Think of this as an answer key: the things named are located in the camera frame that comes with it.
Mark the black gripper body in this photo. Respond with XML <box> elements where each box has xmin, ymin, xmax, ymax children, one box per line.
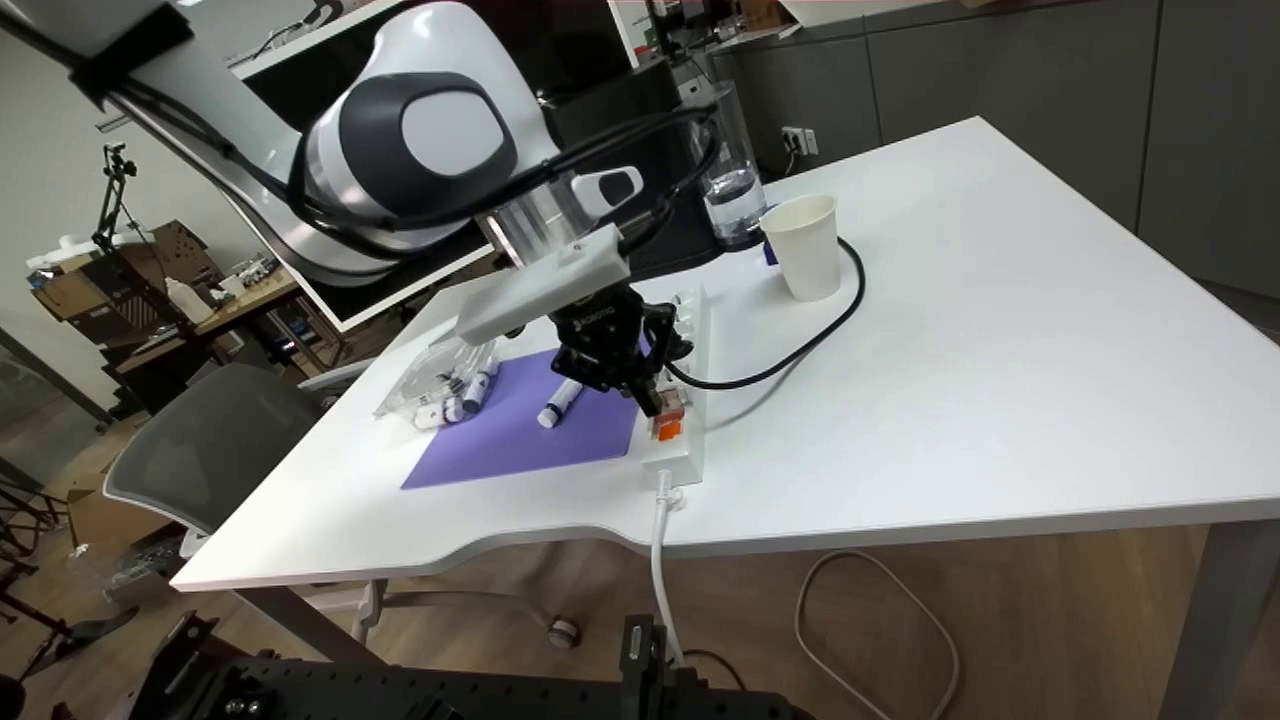
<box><xmin>553</xmin><ymin>282</ymin><xmax>698</xmax><ymax>391</ymax></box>

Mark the white power strip orange switch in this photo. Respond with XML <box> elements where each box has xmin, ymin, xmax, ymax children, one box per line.
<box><xmin>623</xmin><ymin>282</ymin><xmax>714</xmax><ymax>490</ymax></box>

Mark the white marker with black band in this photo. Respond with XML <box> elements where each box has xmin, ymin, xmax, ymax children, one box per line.
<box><xmin>534</xmin><ymin>375</ymin><xmax>590</xmax><ymax>432</ymax></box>

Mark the purple mat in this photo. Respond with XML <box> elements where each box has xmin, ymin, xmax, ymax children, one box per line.
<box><xmin>395</xmin><ymin>347</ymin><xmax>645</xmax><ymax>490</ymax></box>

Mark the clear glass jar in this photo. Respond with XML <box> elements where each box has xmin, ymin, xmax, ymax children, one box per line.
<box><xmin>698</xmin><ymin>74</ymin><xmax>774</xmax><ymax>253</ymax></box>

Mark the white paper cup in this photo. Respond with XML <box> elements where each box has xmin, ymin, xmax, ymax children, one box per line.
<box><xmin>759</xmin><ymin>192</ymin><xmax>849</xmax><ymax>304</ymax></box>

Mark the white chair base with caster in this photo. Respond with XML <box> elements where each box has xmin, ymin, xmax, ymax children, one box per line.
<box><xmin>353</xmin><ymin>572</ymin><xmax>590</xmax><ymax>650</ymax></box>

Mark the grey office chair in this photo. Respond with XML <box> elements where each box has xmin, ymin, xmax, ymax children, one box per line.
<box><xmin>101</xmin><ymin>361</ymin><xmax>344</xmax><ymax>540</ymax></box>

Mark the cluttered wooden desk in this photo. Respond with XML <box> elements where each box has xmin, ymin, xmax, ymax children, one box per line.
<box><xmin>24</xmin><ymin>215</ymin><xmax>316</xmax><ymax>404</ymax></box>

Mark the black tripod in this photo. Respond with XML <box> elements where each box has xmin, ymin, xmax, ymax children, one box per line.
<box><xmin>92</xmin><ymin>137</ymin><xmax>145</xmax><ymax>253</ymax></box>

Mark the grey table leg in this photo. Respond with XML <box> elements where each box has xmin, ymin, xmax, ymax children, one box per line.
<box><xmin>1155</xmin><ymin>520</ymin><xmax>1280</xmax><ymax>720</ymax></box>

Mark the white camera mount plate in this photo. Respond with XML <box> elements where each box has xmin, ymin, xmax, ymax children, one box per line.
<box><xmin>453</xmin><ymin>221</ymin><xmax>638</xmax><ymax>344</ymax></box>

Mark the white power strip cable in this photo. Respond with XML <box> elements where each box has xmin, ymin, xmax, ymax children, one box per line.
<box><xmin>645</xmin><ymin>482</ymin><xmax>691</xmax><ymax>663</ymax></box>

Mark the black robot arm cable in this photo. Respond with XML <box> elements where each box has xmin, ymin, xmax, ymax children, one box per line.
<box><xmin>493</xmin><ymin>107</ymin><xmax>733</xmax><ymax>223</ymax></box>

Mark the whiteboard with black frame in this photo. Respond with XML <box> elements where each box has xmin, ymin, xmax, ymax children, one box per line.
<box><xmin>96</xmin><ymin>97</ymin><xmax>513</xmax><ymax>336</ymax></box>

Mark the white cable loop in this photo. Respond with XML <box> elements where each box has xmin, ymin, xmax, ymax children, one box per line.
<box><xmin>793</xmin><ymin>549</ymin><xmax>968</xmax><ymax>720</ymax></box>

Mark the white wall socket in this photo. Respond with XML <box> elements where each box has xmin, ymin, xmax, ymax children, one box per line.
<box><xmin>782</xmin><ymin>120</ymin><xmax>826</xmax><ymax>165</ymax></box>

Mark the black metal frame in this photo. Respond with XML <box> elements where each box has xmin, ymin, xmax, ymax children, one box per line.
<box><xmin>123</xmin><ymin>613</ymin><xmax>817</xmax><ymax>720</ymax></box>

